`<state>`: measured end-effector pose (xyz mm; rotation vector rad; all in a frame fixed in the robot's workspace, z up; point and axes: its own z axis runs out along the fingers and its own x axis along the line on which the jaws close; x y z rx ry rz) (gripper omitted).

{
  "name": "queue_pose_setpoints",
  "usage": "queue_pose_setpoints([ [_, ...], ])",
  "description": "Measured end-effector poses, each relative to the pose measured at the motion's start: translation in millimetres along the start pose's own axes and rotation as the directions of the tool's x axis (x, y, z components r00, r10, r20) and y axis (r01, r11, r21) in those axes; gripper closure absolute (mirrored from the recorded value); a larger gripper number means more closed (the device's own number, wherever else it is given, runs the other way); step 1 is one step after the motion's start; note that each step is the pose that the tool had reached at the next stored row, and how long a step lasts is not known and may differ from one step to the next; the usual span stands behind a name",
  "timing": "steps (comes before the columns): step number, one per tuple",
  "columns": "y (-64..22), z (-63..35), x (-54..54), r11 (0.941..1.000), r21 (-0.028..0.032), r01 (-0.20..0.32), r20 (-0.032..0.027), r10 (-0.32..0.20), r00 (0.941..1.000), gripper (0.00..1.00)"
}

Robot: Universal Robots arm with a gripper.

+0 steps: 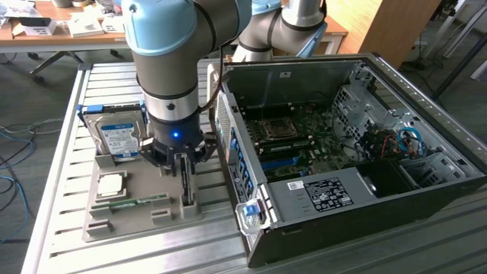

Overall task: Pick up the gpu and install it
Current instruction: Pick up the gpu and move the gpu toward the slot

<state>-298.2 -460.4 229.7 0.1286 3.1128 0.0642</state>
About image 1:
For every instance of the wooden cabinet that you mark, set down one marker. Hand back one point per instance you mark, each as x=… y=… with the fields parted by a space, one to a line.
x=399 y=28

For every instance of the blue case latch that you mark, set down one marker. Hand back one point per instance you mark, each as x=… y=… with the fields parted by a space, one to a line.
x=251 y=209

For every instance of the green RAM stick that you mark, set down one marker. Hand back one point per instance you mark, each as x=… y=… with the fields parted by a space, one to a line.
x=286 y=146
x=129 y=201

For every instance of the green graphics card black fan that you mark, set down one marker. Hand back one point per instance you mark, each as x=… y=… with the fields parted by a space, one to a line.
x=184 y=182

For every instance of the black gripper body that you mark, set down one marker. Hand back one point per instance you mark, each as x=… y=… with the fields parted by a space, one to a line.
x=175 y=128

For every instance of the grey parts rack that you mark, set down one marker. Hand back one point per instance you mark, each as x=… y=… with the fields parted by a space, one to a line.
x=140 y=182

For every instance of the black partition frame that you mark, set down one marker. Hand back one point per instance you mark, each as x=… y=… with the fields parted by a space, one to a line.
x=458 y=57

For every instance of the tape roll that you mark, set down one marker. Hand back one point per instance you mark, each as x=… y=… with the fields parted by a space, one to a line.
x=80 y=3

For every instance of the blue expansion slot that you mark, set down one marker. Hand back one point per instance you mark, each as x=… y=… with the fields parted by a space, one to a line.
x=279 y=163

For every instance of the loose papers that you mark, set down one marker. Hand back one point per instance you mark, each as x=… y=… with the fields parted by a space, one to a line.
x=19 y=8

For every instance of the grey chipset heatsink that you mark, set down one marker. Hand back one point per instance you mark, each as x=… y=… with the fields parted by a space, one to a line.
x=323 y=169

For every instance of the green motherboard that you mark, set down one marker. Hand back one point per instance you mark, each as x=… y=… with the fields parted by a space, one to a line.
x=323 y=142

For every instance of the hard disk blue carrier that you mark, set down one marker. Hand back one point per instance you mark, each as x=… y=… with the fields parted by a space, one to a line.
x=113 y=137

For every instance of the metal CPU socket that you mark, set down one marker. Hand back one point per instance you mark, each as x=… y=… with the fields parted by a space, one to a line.
x=279 y=128

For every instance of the grey cup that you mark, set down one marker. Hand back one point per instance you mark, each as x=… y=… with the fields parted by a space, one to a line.
x=61 y=3

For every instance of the silver CPU chip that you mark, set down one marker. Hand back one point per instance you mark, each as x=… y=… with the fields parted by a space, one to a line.
x=109 y=185

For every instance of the white box small label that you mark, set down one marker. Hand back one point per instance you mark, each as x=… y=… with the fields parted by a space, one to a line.
x=113 y=25

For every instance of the grey power supply unit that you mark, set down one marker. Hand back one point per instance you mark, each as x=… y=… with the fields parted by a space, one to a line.
x=286 y=205

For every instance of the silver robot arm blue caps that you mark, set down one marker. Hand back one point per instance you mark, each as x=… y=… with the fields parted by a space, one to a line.
x=163 y=28

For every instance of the white box black lid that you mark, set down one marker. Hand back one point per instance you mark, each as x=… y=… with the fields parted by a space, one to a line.
x=37 y=28

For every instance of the white box round recess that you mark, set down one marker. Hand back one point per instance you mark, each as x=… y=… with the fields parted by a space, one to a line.
x=85 y=27

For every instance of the black open PC case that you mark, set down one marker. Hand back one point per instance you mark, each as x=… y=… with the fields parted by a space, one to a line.
x=342 y=234

